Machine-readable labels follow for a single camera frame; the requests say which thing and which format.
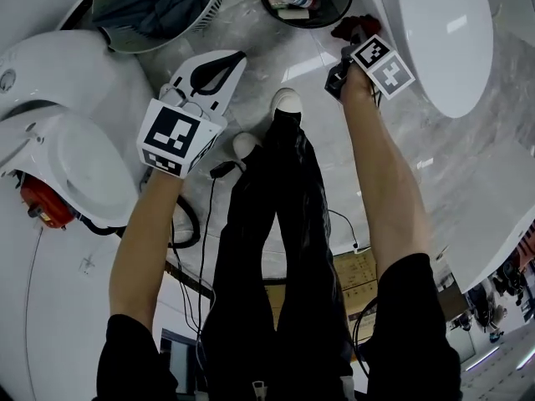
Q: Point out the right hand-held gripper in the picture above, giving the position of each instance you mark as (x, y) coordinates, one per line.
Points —
(382, 65)

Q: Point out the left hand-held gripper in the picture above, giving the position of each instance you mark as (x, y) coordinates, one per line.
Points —
(171, 136)

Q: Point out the dark red cloth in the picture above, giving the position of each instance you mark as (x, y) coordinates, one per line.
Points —
(347, 27)

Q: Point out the white toilet with lid sticker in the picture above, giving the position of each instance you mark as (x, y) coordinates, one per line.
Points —
(439, 36)

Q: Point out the person's right forearm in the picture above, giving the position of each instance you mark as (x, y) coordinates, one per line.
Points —
(388, 182)

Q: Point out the person's left forearm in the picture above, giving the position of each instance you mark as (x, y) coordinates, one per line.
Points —
(142, 245)

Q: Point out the white egg-shaped toilet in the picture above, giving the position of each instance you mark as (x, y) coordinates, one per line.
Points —
(83, 77)

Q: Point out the black mesh wastebasket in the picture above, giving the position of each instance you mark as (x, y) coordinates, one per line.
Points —
(334, 2)

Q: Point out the grey slotted laundry basket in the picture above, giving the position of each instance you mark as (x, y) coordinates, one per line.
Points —
(211, 11)

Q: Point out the person's white left shoe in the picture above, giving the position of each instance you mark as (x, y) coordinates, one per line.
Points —
(244, 144)

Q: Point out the person's white shoe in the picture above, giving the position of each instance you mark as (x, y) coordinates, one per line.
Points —
(287, 100)
(244, 144)

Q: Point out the person's white right shoe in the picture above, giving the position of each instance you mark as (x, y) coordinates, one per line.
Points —
(287, 100)

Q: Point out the dark blue cloth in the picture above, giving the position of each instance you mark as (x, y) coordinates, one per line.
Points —
(167, 6)

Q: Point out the black power adapter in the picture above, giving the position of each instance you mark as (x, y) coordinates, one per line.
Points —
(221, 169)

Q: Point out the person's black trousers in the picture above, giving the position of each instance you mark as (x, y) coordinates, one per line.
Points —
(251, 245)

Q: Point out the red vacuum cleaner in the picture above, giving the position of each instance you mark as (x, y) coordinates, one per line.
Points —
(42, 201)

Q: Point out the dark-framed window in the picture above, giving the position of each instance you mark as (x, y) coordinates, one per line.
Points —
(179, 361)

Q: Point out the person's black top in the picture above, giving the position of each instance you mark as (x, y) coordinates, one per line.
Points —
(134, 361)

